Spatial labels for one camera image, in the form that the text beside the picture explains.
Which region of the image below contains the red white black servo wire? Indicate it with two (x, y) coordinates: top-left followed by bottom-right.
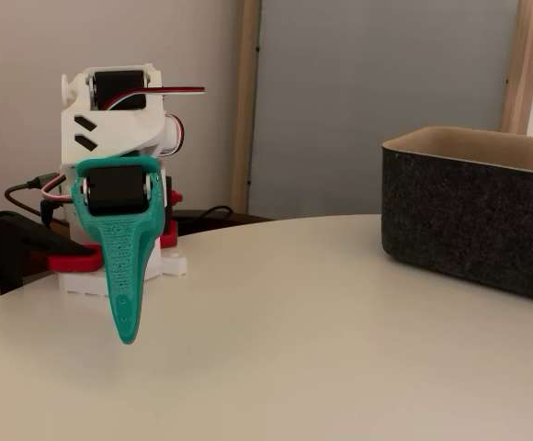
(40, 174), (75, 203)
(100, 85), (206, 111)
(161, 114), (186, 157)

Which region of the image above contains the light wooden post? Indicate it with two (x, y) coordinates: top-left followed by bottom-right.
(231, 0), (263, 215)
(498, 0), (533, 135)

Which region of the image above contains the white studded base plate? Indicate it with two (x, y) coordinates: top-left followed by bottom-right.
(57, 254), (189, 298)

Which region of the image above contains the black cable grey plug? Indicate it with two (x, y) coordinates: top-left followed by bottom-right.
(3, 172), (73, 229)

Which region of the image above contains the black clamp red trigger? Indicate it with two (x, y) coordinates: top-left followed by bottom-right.
(159, 176), (185, 249)

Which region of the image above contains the thin black cable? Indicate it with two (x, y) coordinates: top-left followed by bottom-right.
(172, 205), (235, 231)

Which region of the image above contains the black power cable plug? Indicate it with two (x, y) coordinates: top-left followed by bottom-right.
(40, 196), (65, 227)

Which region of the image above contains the grey panel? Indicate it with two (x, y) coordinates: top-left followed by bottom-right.
(246, 0), (520, 221)

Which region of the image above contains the dark grey felt basket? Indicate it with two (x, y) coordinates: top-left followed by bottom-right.
(380, 126), (533, 307)

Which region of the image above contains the black clamp red pad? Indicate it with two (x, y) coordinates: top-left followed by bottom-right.
(0, 209), (105, 295)

